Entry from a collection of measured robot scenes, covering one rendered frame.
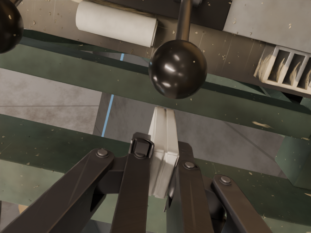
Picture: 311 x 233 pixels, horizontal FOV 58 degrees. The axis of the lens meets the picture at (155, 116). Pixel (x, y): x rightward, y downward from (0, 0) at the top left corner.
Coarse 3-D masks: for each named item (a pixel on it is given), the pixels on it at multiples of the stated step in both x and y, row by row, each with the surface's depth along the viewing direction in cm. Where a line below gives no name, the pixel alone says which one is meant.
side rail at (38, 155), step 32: (0, 128) 37; (32, 128) 39; (64, 128) 42; (0, 160) 32; (32, 160) 33; (64, 160) 34; (0, 192) 33; (32, 192) 33; (256, 192) 38; (288, 192) 40; (160, 224) 34; (288, 224) 34
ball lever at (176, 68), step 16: (176, 0) 24; (192, 0) 23; (176, 32) 20; (160, 48) 17; (176, 48) 17; (192, 48) 17; (160, 64) 17; (176, 64) 16; (192, 64) 16; (160, 80) 17; (176, 80) 16; (192, 80) 17; (176, 96) 17
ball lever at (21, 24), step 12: (0, 0) 16; (12, 0) 19; (0, 12) 16; (12, 12) 17; (0, 24) 16; (12, 24) 17; (0, 36) 16; (12, 36) 17; (0, 48) 17; (12, 48) 18
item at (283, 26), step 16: (240, 0) 26; (256, 0) 26; (272, 0) 26; (288, 0) 26; (304, 0) 26; (240, 16) 26; (256, 16) 26; (272, 16) 26; (288, 16) 26; (304, 16) 26; (240, 32) 27; (256, 32) 27; (272, 32) 27; (288, 32) 27; (304, 32) 27; (304, 48) 27
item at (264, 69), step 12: (264, 48) 31; (276, 48) 28; (288, 48) 28; (264, 60) 30; (276, 60) 31; (288, 60) 29; (300, 60) 29; (264, 72) 29; (276, 72) 30; (288, 72) 31; (300, 72) 29; (276, 84) 29; (288, 84) 30; (300, 84) 31
